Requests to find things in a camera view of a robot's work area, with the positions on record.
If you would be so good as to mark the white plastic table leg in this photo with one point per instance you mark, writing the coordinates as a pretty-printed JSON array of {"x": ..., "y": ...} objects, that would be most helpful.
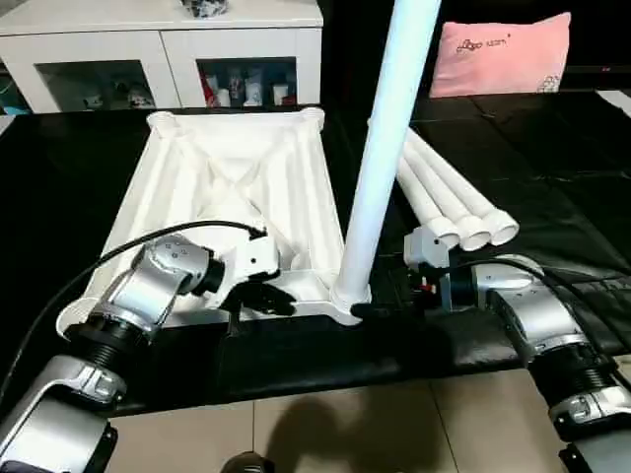
[
  {"x": 473, "y": 192},
  {"x": 449, "y": 202},
  {"x": 426, "y": 207},
  {"x": 389, "y": 128}
]

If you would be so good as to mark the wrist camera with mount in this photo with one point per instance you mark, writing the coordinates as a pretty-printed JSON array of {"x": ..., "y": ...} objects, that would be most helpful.
[
  {"x": 254, "y": 258},
  {"x": 426, "y": 246}
]

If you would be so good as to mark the white cabinet with glass doors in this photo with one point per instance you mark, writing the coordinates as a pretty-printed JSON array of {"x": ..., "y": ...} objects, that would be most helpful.
[{"x": 158, "y": 49}]

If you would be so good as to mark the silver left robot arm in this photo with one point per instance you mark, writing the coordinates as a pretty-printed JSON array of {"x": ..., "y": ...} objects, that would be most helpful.
[{"x": 138, "y": 296}]

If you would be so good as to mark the pink pillow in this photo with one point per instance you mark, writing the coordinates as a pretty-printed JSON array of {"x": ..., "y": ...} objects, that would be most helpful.
[{"x": 503, "y": 54}]

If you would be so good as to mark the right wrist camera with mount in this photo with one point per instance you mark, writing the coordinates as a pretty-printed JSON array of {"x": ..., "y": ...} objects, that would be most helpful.
[{"x": 426, "y": 246}]

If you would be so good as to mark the black work mat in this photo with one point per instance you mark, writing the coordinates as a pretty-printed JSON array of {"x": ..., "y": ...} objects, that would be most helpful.
[{"x": 315, "y": 365}]

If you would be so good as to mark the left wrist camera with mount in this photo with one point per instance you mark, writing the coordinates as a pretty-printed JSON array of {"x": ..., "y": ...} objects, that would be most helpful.
[{"x": 254, "y": 258}]

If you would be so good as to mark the black furniture with yellow label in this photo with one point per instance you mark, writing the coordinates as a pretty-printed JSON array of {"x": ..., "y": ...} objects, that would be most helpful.
[{"x": 360, "y": 49}]

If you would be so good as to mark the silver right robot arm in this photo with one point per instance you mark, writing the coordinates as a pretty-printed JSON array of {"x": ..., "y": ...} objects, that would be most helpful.
[{"x": 532, "y": 315}]

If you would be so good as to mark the white plastic table top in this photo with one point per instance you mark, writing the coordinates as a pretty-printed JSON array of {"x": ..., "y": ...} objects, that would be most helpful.
[{"x": 237, "y": 177}]

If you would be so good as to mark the dark robot foot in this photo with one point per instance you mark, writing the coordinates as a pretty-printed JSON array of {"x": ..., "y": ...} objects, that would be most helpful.
[{"x": 246, "y": 463}]

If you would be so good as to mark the dark ornament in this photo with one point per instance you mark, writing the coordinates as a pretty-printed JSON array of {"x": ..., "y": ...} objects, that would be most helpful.
[{"x": 205, "y": 7}]

